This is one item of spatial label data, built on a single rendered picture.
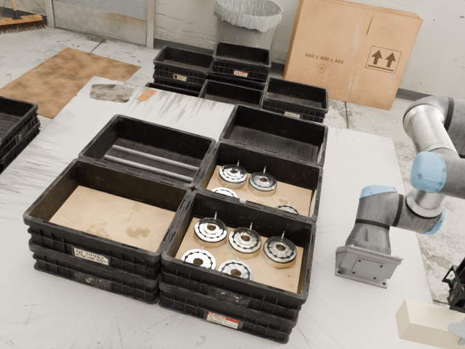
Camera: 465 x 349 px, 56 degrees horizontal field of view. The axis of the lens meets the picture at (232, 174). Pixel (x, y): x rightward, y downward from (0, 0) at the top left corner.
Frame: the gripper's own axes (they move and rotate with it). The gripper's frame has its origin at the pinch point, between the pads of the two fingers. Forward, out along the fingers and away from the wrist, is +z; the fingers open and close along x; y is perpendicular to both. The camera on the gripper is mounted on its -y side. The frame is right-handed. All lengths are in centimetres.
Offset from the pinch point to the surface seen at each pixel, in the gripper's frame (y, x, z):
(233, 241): 51, -32, 23
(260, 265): 41, -27, 26
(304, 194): 29, -65, 26
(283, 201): 36, -59, 26
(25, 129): 172, -122, 67
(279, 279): 35.3, -23.7, 25.8
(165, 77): 121, -217, 71
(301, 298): 30.7, -10.7, 15.8
